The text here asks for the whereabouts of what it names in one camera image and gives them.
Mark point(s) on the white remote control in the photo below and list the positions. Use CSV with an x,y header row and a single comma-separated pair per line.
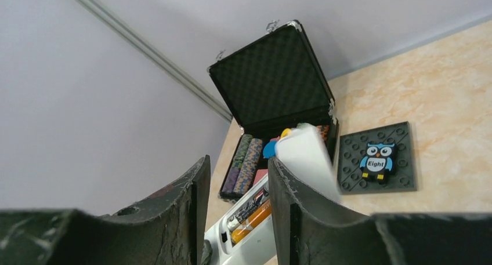
x,y
258,247

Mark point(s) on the black AA battery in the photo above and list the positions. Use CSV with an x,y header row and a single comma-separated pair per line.
x,y
247,209

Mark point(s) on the yellow poker chip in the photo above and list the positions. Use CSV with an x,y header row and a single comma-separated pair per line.
x,y
286,132

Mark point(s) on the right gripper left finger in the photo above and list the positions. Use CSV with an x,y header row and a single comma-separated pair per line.
x,y
167,227

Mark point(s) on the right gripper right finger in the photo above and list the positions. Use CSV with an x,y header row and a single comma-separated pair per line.
x,y
312,229

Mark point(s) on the blue owl toy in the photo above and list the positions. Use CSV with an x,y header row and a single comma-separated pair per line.
x,y
377,162

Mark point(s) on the white battery cover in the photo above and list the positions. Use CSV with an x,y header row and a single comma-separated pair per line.
x,y
305,155

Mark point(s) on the orange AA battery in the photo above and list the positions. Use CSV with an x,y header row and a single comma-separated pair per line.
x,y
252,222

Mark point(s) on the pink card deck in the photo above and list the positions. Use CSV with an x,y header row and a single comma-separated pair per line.
x,y
260,174

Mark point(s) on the black poker chip case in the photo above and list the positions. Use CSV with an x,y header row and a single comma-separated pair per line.
x,y
277,82

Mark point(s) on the dark grey lego baseplate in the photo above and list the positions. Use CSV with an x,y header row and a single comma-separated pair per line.
x,y
352,149

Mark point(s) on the blue poker chip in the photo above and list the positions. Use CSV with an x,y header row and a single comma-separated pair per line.
x,y
269,149

